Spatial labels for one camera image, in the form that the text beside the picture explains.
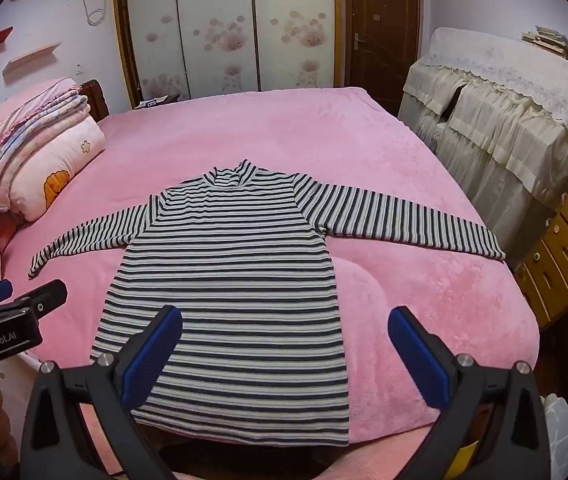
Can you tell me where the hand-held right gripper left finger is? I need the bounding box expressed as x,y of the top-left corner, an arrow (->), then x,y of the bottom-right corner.
19,304 -> 185,480

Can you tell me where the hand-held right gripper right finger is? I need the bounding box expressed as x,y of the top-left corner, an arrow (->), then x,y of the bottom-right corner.
388,305 -> 550,480

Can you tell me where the black white striped shirt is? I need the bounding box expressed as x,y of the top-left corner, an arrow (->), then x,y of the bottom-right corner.
28,158 -> 507,447

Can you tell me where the folded pink white quilt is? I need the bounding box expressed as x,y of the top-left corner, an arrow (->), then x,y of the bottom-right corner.
0,77 -> 107,223

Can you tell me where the white plastic bag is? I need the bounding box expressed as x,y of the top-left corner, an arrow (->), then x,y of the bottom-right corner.
541,392 -> 568,480

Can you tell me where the wooden drawer cabinet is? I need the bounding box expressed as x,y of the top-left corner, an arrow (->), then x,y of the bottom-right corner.
514,175 -> 568,331

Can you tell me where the pink fleece blanket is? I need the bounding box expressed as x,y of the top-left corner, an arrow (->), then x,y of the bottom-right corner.
0,86 -> 540,461

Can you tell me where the dark wooden headboard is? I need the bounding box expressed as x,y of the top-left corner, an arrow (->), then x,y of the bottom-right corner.
78,79 -> 111,122

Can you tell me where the small white box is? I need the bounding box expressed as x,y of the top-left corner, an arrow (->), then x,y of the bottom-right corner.
134,95 -> 181,110

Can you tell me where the cream lace-covered furniture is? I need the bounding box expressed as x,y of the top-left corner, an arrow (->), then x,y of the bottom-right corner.
398,27 -> 568,271

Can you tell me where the floral sliding-door wardrobe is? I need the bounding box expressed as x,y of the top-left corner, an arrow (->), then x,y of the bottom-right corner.
112,0 -> 347,106

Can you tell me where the brown wooden door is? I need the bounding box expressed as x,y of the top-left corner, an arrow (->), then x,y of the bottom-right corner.
344,0 -> 422,116

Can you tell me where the stack of books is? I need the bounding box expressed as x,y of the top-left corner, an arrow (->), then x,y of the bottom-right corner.
521,25 -> 568,81

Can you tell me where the light wooden wall shelf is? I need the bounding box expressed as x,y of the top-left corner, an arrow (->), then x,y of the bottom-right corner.
4,42 -> 61,77

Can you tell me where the white power cable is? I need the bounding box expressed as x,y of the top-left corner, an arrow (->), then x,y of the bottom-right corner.
81,0 -> 110,26

